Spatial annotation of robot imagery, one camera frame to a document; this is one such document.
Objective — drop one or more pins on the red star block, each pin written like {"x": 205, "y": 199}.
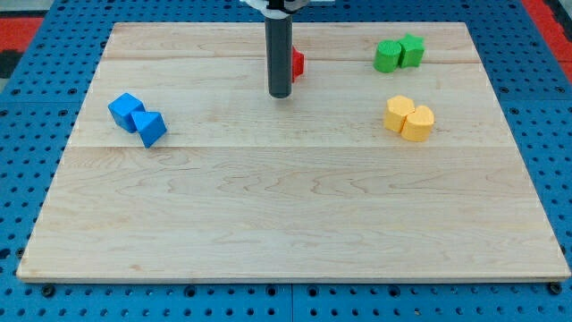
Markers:
{"x": 298, "y": 64}

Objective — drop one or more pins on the green star block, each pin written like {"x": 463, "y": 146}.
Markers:
{"x": 412, "y": 51}

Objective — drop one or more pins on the yellow hexagon block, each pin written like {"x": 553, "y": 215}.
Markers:
{"x": 396, "y": 111}

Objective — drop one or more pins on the grey cylindrical robot stylus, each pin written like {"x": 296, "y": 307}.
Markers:
{"x": 278, "y": 40}

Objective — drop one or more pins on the yellow heart block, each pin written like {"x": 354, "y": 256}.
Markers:
{"x": 418, "y": 125}

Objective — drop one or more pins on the blue triangle block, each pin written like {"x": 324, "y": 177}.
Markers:
{"x": 150, "y": 126}

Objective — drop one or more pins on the green cylinder block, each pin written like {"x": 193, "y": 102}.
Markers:
{"x": 387, "y": 56}

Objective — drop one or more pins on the blue cube block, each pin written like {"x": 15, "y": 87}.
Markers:
{"x": 121, "y": 109}

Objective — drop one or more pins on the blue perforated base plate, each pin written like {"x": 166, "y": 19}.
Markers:
{"x": 40, "y": 103}

